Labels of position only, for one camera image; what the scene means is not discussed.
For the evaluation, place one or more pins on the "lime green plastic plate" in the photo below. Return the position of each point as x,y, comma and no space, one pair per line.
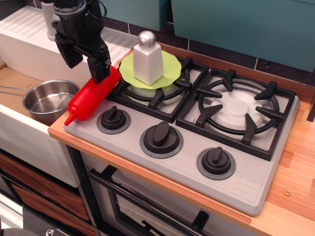
172,72

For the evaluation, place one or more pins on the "grey toy faucet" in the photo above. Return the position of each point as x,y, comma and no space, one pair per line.
49,17

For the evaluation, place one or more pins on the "black right stove knob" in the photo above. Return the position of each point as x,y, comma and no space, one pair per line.
216,163

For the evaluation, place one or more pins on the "black stove knob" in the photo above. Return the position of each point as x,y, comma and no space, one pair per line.
216,163
113,121
161,141

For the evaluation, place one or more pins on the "white toy sink unit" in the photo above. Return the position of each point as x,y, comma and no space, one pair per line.
26,49

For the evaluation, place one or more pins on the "black left stove knob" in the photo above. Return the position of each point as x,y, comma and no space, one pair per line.
113,121

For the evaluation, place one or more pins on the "black left burner grate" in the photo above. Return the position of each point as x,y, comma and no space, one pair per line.
163,103

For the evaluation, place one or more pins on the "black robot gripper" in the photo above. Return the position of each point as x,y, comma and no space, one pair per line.
78,33

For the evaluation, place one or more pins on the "wooden drawer front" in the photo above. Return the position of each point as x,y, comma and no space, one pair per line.
42,184

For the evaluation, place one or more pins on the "oven door with black handle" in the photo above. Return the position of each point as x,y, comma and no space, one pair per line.
145,210

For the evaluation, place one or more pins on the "black right burner grate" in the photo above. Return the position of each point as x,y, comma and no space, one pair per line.
242,113

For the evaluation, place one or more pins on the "small steel saucepan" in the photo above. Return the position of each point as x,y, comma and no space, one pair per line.
49,100

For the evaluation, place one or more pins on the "red ketchup squeeze bottle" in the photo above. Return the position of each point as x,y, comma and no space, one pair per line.
90,96

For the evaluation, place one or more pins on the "black middle stove knob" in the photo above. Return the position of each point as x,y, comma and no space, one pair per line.
161,141

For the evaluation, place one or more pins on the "grey toy stove top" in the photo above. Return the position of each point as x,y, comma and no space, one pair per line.
245,190

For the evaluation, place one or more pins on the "black burner grate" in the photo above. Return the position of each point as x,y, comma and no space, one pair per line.
242,113
163,103

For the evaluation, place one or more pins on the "white salt shaker silver cap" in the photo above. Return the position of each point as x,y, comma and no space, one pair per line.
147,58

